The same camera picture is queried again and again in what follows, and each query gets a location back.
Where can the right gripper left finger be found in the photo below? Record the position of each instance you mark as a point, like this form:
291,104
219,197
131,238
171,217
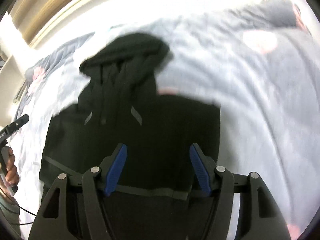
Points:
72,208

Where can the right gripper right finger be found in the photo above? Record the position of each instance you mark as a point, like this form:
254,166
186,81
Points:
259,215

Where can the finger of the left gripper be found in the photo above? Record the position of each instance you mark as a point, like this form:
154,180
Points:
17,124

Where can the black hooded jacket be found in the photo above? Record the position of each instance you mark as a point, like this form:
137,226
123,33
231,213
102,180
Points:
158,195

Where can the person left hand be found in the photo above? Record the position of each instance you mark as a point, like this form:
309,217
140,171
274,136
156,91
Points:
12,176

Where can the white bookshelf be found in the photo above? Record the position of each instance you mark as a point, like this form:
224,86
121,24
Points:
17,56

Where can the grey floral bed quilt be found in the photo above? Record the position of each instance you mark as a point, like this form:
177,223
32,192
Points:
259,65

